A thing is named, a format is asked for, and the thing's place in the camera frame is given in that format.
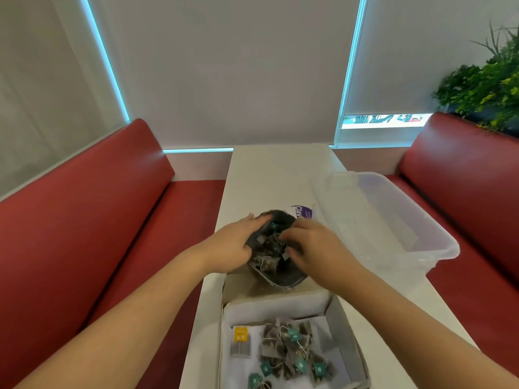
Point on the person's left hand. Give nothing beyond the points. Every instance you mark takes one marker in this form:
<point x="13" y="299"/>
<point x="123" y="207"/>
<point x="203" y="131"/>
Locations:
<point x="225" y="249"/>

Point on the person's right hand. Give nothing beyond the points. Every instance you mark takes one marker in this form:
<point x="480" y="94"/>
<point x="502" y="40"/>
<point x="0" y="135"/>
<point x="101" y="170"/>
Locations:
<point x="324" y="259"/>

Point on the person's left thumb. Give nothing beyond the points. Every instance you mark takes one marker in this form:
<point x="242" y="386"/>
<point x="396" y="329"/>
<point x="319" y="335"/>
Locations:
<point x="245" y="253"/>

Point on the person's right thumb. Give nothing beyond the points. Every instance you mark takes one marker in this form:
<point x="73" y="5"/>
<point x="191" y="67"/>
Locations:
<point x="295" y="257"/>

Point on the clear plastic bag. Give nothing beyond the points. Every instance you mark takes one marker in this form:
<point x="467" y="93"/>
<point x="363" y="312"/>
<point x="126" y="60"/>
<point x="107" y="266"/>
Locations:
<point x="279" y="279"/>

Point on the person's left forearm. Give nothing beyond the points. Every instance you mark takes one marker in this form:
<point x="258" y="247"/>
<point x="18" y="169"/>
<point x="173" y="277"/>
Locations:
<point x="121" y="320"/>

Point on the person's right forearm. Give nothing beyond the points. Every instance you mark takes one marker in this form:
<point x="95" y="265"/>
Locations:
<point x="413" y="336"/>

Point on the heap of bagged tea bags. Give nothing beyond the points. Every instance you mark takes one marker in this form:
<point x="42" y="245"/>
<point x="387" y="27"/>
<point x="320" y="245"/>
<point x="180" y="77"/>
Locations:
<point x="271" y="255"/>

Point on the purple white paper packet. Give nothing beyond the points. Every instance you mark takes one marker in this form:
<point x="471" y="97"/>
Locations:
<point x="303" y="212"/>

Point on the yellow-tag tea bag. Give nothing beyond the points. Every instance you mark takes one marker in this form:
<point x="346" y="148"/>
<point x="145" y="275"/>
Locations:
<point x="240" y="341"/>

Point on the pile of teal-tag tea bags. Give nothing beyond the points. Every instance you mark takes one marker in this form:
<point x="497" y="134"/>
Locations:
<point x="290" y="348"/>

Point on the clear plastic storage container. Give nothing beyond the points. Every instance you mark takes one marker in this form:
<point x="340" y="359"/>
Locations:
<point x="385" y="226"/>

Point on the white cardboard box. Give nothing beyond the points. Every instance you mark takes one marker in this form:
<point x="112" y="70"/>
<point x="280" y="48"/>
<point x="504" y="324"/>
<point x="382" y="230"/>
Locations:
<point x="348" y="340"/>

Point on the window pane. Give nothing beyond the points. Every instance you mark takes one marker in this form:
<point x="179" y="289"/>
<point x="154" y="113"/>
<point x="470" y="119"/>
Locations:
<point x="385" y="120"/>

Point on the red upholstered bench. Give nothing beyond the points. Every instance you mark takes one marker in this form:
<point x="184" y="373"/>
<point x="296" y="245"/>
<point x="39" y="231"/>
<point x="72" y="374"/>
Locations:
<point x="81" y="222"/>
<point x="470" y="190"/>

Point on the wide white roller blind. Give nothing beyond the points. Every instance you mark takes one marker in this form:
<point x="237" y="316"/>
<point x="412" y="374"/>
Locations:
<point x="227" y="68"/>

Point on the green leafy plant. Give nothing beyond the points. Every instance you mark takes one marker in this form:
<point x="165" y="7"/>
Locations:
<point x="482" y="89"/>

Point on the sheer white roller blind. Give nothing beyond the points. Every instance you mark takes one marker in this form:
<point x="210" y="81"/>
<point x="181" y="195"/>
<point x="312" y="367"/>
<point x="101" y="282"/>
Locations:
<point x="48" y="85"/>

